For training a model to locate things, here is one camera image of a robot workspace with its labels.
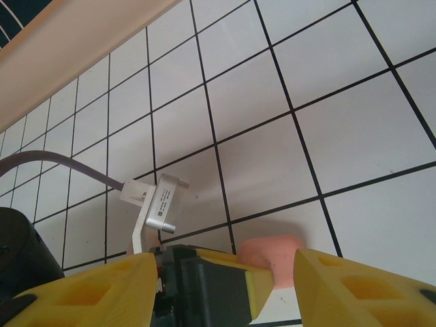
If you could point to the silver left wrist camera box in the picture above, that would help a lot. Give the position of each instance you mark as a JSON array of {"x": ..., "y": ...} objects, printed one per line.
[{"x": 160, "y": 207}]

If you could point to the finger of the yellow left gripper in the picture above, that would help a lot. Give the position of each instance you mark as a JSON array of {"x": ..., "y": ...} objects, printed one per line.
[{"x": 259, "y": 289}]

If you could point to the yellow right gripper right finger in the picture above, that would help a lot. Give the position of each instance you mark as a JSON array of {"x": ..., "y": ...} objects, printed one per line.
[{"x": 368, "y": 296}]

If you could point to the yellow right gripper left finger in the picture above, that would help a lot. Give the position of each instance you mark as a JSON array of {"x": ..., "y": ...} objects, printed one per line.
[{"x": 85, "y": 296}]

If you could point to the pink earbud charging case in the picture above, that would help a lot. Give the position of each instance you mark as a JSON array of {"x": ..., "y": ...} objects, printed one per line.
[{"x": 272, "y": 248}]

